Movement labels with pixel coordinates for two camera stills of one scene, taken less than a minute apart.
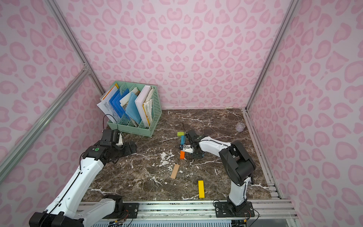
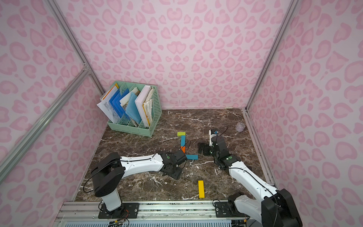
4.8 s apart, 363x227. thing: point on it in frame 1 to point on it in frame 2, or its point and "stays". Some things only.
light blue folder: (132, 109) stays
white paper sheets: (105, 105) stays
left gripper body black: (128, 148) to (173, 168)
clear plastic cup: (240, 126) stays
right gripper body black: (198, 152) to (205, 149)
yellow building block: (201, 190) stays
